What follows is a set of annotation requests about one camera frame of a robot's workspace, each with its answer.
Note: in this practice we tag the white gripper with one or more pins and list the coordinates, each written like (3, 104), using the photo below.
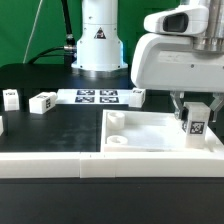
(163, 62)

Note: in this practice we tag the white square tabletop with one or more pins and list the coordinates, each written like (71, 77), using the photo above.
(134, 131)

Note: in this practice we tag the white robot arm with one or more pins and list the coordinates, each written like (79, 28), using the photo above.
(99, 50)

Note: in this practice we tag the white U-shaped fence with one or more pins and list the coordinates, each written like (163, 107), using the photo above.
(109, 164)

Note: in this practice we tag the white marker board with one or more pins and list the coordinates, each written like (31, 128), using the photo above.
(93, 96)

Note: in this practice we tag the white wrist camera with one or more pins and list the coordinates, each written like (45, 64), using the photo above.
(184, 20)

